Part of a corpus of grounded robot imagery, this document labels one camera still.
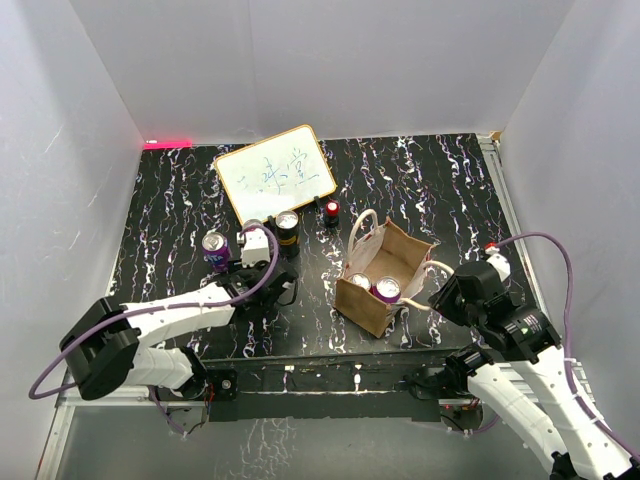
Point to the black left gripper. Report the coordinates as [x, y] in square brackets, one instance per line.
[242, 271]

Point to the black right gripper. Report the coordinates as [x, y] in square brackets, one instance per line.
[441, 301]

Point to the black beverage can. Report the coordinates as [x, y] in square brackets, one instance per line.
[287, 233]

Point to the red cola can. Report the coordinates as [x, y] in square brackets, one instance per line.
[251, 223]
[360, 279]

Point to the purple soda can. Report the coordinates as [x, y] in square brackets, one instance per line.
[387, 289]
[216, 251]

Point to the watermelon print canvas bag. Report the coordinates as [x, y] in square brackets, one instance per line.
[381, 249]

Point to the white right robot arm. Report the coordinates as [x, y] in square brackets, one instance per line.
[525, 377]

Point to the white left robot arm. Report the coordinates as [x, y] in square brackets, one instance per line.
[124, 348]

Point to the red capped black bottle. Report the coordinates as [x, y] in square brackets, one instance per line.
[332, 210]

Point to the pink tape strip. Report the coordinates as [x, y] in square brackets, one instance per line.
[173, 144]

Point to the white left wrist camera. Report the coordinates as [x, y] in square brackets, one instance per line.
[254, 247]

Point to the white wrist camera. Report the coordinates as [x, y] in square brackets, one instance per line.
[498, 261]
[254, 247]

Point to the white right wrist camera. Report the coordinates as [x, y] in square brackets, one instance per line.
[498, 261]

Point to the small whiteboard with orange frame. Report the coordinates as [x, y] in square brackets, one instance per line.
[283, 172]

